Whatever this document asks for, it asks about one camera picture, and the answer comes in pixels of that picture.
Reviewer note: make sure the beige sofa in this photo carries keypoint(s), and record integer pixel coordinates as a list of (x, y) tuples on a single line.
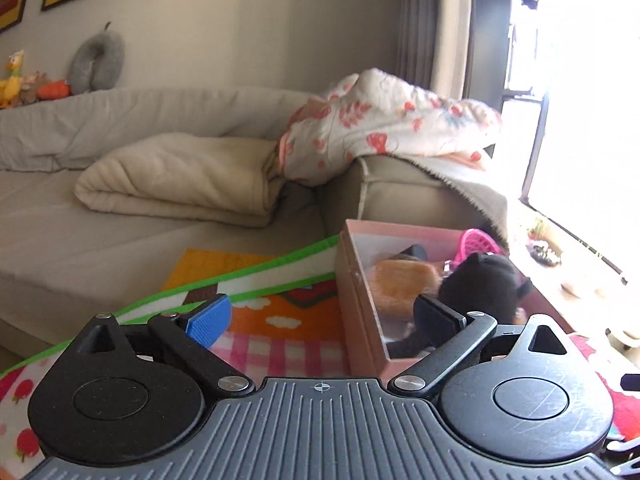
[(100, 260)]

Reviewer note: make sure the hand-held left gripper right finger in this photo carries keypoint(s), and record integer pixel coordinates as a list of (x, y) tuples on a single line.
[(440, 320)]

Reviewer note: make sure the grey neck pillow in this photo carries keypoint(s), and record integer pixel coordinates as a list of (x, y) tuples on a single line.
[(82, 67)]

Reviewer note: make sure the colourful play mat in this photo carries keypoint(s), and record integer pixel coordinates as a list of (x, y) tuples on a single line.
[(280, 320)]

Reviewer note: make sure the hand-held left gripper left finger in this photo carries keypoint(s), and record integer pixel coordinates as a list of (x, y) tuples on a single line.
[(210, 317)]

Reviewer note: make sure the orange plush carrot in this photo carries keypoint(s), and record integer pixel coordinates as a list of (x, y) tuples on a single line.
[(54, 90)]

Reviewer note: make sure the beige curtain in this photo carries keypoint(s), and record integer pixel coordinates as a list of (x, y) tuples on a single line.
[(430, 25)]

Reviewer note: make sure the dark window frame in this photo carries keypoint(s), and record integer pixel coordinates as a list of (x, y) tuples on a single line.
[(535, 150)]

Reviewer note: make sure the brown plush toy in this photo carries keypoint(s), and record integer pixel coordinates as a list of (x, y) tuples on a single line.
[(35, 90)]

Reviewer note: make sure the orange bread packet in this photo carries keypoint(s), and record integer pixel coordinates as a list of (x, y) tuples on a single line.
[(405, 282)]

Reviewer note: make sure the yellow plush chicken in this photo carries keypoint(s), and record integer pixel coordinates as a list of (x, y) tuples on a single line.
[(12, 82)]

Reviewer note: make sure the beige fringed cloth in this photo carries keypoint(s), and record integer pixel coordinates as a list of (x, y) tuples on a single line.
[(475, 185)]

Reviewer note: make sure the dark plant dish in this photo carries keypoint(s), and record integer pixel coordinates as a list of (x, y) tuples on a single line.
[(545, 255)]

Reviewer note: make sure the black plush toy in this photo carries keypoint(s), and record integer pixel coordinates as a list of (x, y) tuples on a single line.
[(480, 285)]

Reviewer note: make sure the pink toy net scoop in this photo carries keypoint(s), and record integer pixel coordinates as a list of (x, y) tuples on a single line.
[(475, 242)]

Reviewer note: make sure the folded cream blanket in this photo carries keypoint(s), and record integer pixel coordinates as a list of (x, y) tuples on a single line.
[(175, 180)]

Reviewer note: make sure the small green potted plant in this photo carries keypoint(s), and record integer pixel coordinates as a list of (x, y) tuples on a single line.
[(539, 227)]

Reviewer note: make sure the white floral blanket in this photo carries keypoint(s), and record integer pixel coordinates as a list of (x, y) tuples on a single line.
[(400, 120)]

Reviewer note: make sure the pink cardboard box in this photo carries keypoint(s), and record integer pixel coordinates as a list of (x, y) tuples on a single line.
[(357, 305)]

